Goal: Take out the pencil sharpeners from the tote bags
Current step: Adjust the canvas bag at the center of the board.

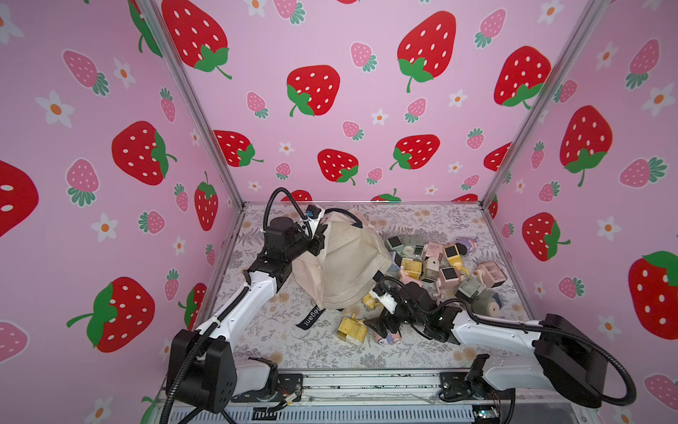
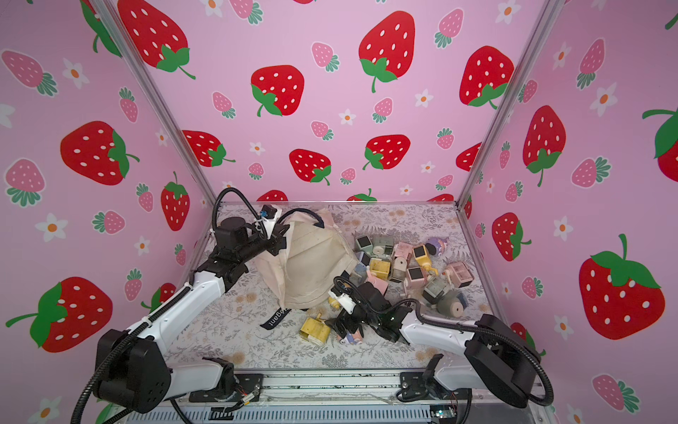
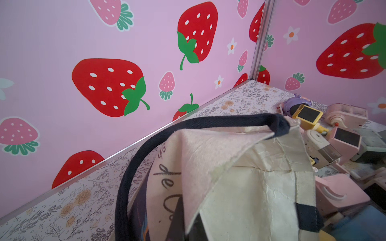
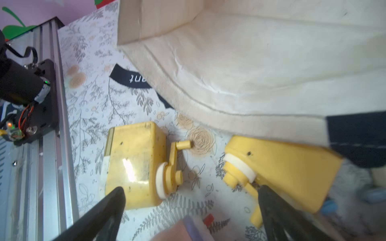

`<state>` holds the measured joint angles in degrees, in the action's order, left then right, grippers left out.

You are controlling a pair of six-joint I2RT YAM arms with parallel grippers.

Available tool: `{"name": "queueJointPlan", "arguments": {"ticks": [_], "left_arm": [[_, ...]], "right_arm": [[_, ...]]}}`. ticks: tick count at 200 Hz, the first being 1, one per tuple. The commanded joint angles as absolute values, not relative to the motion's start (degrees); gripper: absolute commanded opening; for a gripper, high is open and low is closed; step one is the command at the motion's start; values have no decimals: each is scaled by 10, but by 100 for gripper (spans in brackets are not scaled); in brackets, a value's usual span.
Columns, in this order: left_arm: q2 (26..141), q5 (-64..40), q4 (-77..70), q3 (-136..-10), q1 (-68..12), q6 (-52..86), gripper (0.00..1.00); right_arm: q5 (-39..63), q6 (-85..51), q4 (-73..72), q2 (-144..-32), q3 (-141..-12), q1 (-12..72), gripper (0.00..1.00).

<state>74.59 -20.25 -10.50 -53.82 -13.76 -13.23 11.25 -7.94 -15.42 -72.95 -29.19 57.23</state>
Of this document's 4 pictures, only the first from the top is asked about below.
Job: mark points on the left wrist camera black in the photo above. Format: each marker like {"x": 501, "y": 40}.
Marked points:
{"x": 309, "y": 226}

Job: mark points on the grey green blue sharpener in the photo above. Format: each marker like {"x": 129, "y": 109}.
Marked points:
{"x": 487, "y": 303}

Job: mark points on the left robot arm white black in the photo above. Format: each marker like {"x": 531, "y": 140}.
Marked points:
{"x": 202, "y": 371}

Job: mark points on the cream canvas tote bag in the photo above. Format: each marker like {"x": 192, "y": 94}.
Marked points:
{"x": 353, "y": 258}

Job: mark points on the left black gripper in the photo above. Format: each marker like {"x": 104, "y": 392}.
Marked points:
{"x": 314, "y": 241}

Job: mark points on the mint green pencil sharpener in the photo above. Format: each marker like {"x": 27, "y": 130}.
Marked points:
{"x": 394, "y": 244}

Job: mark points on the purple pencil sharpener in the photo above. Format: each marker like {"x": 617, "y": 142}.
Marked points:
{"x": 466, "y": 246}

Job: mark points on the pale green pencil sharpener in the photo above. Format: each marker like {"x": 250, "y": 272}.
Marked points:
{"x": 470, "y": 288}

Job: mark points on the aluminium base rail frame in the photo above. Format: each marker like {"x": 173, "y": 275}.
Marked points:
{"x": 387, "y": 396}

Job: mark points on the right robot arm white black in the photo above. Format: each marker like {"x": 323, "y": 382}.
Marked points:
{"x": 550, "y": 354}

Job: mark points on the grey green pencil sharpener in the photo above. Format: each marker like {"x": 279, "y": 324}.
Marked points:
{"x": 414, "y": 247}

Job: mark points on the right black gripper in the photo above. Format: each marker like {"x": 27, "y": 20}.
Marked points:
{"x": 386, "y": 314}

